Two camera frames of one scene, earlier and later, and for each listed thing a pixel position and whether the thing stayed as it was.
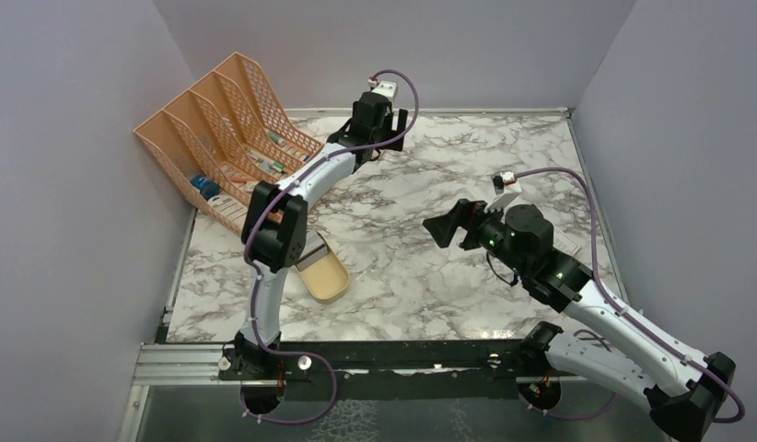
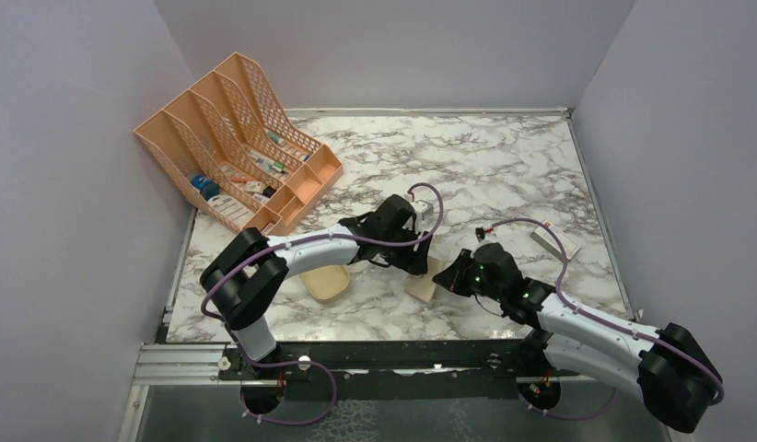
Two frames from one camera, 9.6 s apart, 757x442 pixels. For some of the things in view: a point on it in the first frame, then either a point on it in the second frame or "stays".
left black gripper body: [384, 133] to [404, 257]
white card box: [564, 243] stays
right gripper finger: [443, 227] to [456, 280]
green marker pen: [277, 140] stays
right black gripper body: [487, 229] to [491, 290]
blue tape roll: [207, 188] stays
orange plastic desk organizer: [224, 138] stays
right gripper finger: [442, 228] to [459, 273]
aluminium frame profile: [179, 365] stays
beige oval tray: [328, 276] stays
